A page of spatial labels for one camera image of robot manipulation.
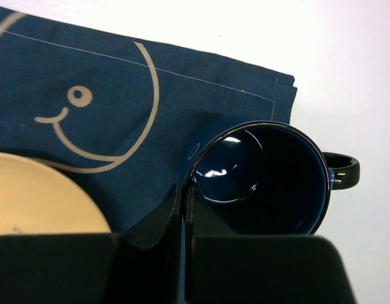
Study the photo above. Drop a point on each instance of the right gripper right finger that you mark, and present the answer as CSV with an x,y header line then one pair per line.
x,y
224,267

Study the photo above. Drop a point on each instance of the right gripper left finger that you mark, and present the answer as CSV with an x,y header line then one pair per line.
x,y
140,265

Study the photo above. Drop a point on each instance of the dark blue cup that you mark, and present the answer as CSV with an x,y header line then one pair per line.
x,y
264,177

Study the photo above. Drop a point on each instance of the yellow plate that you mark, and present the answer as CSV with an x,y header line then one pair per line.
x,y
36,199

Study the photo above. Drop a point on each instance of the dark blue cloth placemat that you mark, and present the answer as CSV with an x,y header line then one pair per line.
x,y
114,112

